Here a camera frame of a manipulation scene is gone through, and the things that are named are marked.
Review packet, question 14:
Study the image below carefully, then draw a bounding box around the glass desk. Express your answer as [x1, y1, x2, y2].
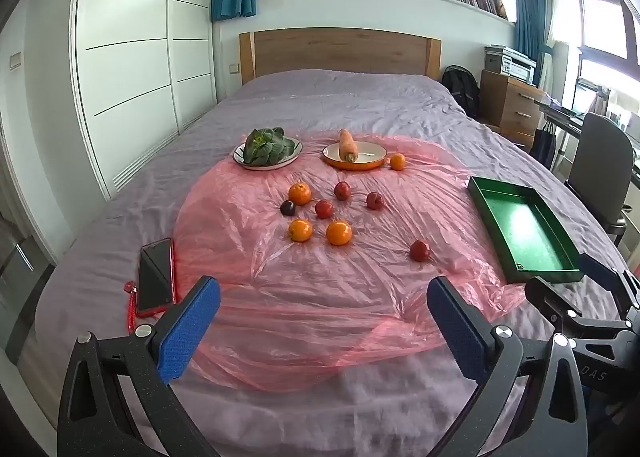
[537, 96, 640, 178]

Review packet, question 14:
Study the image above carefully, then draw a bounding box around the green bok choy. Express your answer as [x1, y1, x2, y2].
[242, 127, 297, 167]

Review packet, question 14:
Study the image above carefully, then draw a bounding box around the pink plastic sheet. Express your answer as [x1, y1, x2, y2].
[172, 130, 533, 393]

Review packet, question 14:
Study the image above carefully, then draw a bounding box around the black backpack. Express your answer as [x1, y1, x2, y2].
[441, 65, 482, 119]

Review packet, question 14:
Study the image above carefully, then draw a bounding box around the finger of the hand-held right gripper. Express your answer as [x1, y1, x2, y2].
[579, 252, 640, 311]
[525, 276, 631, 338]

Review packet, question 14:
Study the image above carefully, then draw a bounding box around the white plate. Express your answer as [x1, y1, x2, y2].
[233, 137, 304, 171]

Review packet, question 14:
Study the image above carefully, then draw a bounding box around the white printer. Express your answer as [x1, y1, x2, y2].
[484, 44, 537, 84]

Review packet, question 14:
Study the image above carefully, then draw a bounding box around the bed with purple sheet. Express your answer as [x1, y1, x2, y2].
[30, 68, 631, 457]

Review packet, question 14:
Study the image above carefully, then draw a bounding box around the orange oval dish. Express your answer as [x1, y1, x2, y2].
[322, 141, 389, 172]

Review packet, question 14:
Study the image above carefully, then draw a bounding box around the phone in red case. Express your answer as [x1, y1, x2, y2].
[136, 237, 177, 319]

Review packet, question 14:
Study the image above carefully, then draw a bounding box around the wooden headboard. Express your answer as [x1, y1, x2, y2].
[239, 28, 443, 86]

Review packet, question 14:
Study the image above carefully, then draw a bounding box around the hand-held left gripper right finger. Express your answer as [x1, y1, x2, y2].
[426, 276, 589, 457]

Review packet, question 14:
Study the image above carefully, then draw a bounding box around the dark blue bag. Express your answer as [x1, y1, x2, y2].
[529, 122, 557, 170]

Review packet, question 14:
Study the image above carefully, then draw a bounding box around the wooden drawer cabinet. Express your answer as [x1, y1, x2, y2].
[479, 70, 547, 153]

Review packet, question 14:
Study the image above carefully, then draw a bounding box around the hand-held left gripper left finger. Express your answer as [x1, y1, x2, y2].
[56, 275, 222, 457]

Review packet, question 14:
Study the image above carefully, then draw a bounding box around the grey chair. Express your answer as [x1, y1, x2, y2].
[564, 112, 636, 248]

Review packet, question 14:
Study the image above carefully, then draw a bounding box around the red lanyard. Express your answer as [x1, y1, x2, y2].
[124, 280, 140, 335]

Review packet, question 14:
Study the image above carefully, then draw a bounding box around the white wardrobe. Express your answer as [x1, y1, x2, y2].
[67, 0, 221, 200]

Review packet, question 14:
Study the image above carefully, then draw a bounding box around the side window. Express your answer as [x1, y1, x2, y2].
[560, 0, 640, 103]

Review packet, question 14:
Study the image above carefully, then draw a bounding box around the carrot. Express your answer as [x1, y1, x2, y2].
[338, 128, 359, 163]

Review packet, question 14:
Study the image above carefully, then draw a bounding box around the green tray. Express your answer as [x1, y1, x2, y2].
[467, 176, 585, 284]

